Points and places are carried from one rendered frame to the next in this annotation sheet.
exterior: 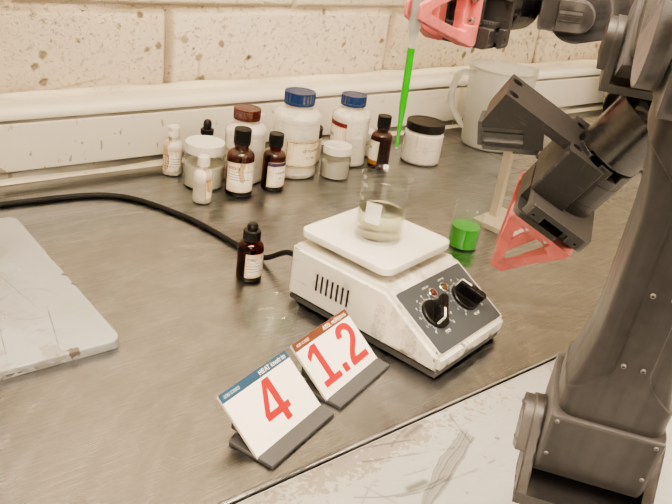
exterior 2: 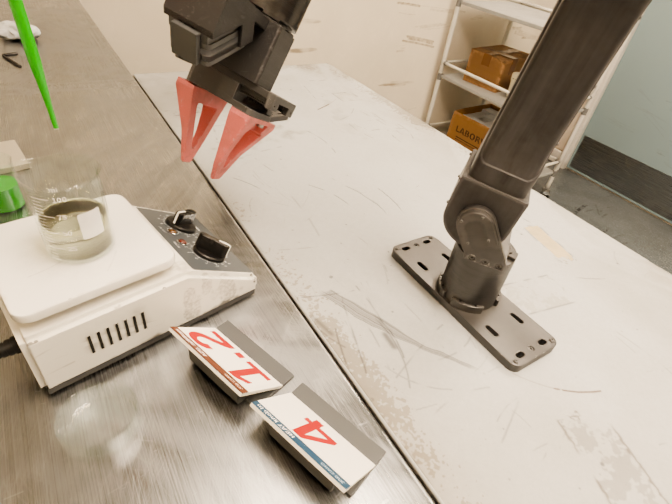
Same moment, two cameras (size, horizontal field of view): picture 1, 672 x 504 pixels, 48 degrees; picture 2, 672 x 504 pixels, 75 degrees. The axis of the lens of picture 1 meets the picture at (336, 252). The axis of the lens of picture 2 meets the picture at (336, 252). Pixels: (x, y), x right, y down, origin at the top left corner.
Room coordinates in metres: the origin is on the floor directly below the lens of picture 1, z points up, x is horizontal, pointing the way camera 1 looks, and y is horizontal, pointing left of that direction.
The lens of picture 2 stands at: (0.51, 0.20, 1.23)
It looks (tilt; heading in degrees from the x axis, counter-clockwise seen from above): 39 degrees down; 275
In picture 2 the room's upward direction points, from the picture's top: 9 degrees clockwise
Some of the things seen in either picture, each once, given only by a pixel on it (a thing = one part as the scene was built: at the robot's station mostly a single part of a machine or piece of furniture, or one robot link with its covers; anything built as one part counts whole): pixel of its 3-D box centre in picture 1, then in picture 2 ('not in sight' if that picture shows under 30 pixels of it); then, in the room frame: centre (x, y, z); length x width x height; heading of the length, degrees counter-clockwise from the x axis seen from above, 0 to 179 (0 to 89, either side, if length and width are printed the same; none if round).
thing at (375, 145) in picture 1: (381, 141); not in sight; (1.21, -0.05, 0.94); 0.04 x 0.04 x 0.09
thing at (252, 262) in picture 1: (250, 249); not in sight; (0.77, 0.10, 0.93); 0.03 x 0.03 x 0.07
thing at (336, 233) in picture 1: (377, 237); (77, 248); (0.74, -0.04, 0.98); 0.12 x 0.12 x 0.01; 53
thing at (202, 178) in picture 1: (202, 178); not in sight; (0.96, 0.19, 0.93); 0.03 x 0.03 x 0.07
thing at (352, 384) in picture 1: (341, 356); (233, 353); (0.60, -0.02, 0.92); 0.09 x 0.06 x 0.04; 151
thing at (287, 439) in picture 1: (277, 405); (320, 429); (0.51, 0.03, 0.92); 0.09 x 0.06 x 0.04; 151
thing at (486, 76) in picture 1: (489, 106); not in sight; (1.43, -0.25, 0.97); 0.18 x 0.13 x 0.15; 116
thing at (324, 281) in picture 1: (389, 282); (118, 274); (0.73, -0.06, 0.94); 0.22 x 0.13 x 0.08; 53
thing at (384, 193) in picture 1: (382, 203); (67, 208); (0.74, -0.04, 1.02); 0.06 x 0.05 x 0.08; 5
